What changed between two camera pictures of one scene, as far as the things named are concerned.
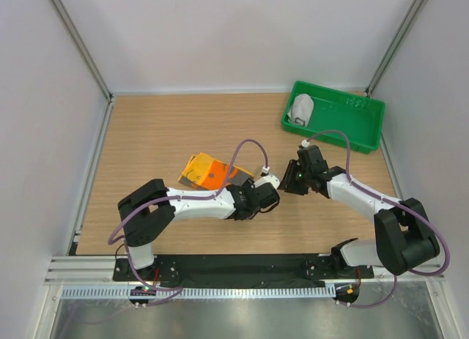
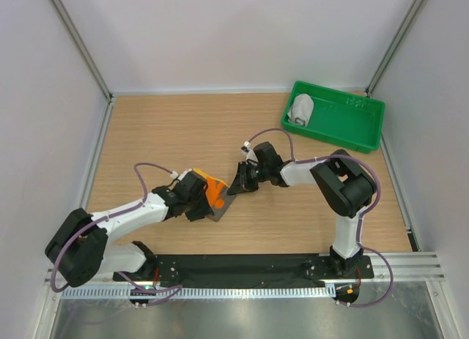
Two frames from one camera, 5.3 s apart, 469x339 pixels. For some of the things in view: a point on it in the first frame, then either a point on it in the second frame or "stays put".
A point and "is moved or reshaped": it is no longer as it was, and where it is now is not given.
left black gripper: x=248 y=184 → x=204 y=209
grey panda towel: x=301 y=110 stays put
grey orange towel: x=204 y=171 is moved or reshaped
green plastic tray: x=360 y=117 stays put
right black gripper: x=288 y=183 → x=240 y=184
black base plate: x=240 y=271 stays put
